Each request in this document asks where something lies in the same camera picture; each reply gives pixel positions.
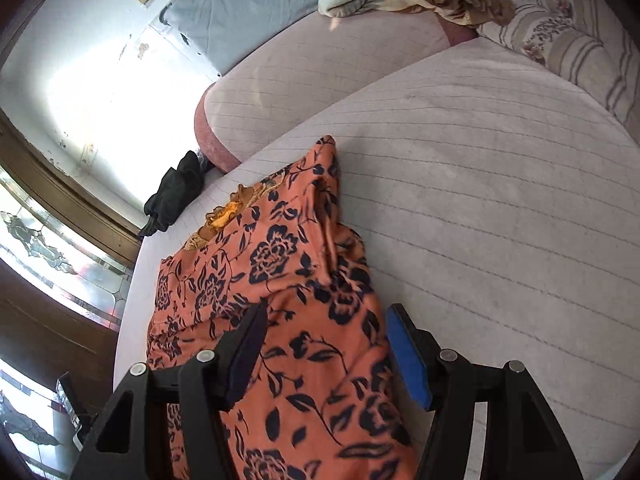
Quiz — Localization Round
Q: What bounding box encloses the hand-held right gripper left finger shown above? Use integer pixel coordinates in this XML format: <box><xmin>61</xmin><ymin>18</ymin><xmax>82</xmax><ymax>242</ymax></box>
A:
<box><xmin>70</xmin><ymin>302</ymin><xmax>271</xmax><ymax>480</ymax></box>

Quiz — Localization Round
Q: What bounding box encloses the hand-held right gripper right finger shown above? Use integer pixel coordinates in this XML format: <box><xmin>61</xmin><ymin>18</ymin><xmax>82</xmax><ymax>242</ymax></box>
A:
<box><xmin>385</xmin><ymin>302</ymin><xmax>586</xmax><ymax>480</ymax></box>

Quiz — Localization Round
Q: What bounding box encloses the orange floral garment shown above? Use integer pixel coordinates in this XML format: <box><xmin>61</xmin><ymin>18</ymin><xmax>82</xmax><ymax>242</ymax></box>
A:
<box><xmin>146</xmin><ymin>135</ymin><xmax>421</xmax><ymax>480</ymax></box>

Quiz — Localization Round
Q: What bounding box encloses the black cloth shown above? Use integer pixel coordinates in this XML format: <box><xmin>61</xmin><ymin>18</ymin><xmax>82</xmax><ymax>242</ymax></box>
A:
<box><xmin>137</xmin><ymin>150</ymin><xmax>207</xmax><ymax>238</ymax></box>

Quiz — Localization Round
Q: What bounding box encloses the pink quilted bed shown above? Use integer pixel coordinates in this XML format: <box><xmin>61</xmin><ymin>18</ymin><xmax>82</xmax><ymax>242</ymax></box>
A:
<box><xmin>114</xmin><ymin>37</ymin><xmax>640</xmax><ymax>480</ymax></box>

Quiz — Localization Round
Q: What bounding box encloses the patterned glass pane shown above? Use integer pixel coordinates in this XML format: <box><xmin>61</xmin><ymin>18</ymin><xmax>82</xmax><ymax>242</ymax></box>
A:
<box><xmin>0</xmin><ymin>170</ymin><xmax>136</xmax><ymax>331</ymax></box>

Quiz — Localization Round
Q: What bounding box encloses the pink quilted bolster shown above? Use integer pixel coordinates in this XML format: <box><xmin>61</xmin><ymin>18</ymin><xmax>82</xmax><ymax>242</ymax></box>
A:
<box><xmin>194</xmin><ymin>7</ymin><xmax>481</xmax><ymax>173</ymax></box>

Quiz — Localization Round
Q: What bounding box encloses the blue-grey pillow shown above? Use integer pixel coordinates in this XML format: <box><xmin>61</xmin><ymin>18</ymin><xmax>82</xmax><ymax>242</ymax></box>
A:
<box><xmin>159</xmin><ymin>0</ymin><xmax>333</xmax><ymax>77</ymax></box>

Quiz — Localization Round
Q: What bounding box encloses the striped floral pillow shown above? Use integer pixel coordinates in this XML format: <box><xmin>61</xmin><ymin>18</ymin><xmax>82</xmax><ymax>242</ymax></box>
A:
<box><xmin>475</xmin><ymin>0</ymin><xmax>640</xmax><ymax>131</ymax></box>

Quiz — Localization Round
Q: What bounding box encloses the wooden door frame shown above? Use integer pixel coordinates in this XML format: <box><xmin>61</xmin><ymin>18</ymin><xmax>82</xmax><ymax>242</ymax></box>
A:
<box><xmin>0</xmin><ymin>110</ymin><xmax>143</xmax><ymax>266</ymax></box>

